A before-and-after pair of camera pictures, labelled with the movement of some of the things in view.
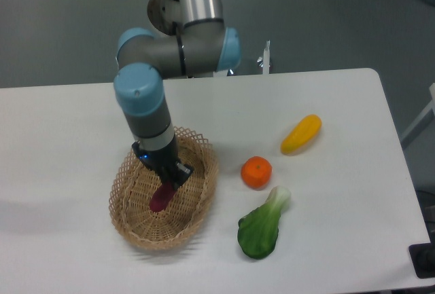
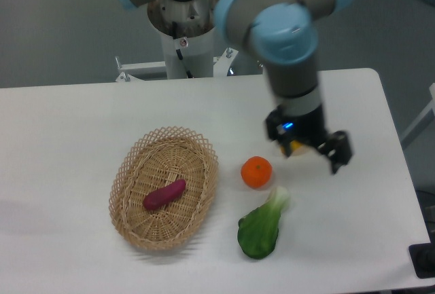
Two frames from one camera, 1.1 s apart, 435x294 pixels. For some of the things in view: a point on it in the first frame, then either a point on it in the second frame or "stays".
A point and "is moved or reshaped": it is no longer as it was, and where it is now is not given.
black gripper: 166,163 to 284,128
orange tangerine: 256,172 stays
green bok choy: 257,230 stays
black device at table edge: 423,257 stays
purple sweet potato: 161,197 is moved or reshaped
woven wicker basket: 134,183 stays
